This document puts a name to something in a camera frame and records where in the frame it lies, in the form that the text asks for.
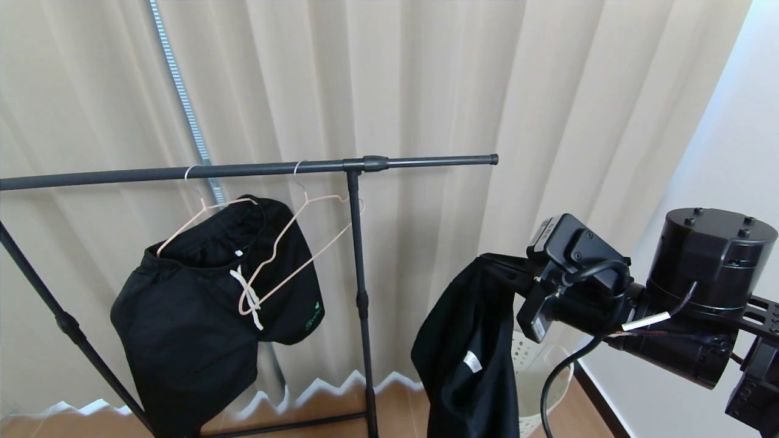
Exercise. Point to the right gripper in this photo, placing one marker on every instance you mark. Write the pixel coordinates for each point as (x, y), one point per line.
(669, 353)

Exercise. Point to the black garment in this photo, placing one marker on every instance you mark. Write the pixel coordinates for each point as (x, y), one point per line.
(182, 340)
(462, 334)

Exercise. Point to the pink clothes hanger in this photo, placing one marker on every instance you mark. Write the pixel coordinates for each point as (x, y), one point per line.
(182, 228)
(304, 261)

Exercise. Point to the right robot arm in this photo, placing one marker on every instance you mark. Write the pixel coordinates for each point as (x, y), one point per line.
(712, 261)

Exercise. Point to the white laundry basket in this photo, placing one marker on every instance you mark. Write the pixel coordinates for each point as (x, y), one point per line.
(529, 365)

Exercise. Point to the black clothes rack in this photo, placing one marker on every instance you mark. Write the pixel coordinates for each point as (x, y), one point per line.
(359, 243)

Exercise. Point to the beige curtain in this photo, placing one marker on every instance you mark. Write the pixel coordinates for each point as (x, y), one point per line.
(426, 79)

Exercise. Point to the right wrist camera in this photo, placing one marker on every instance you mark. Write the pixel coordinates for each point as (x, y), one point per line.
(578, 249)

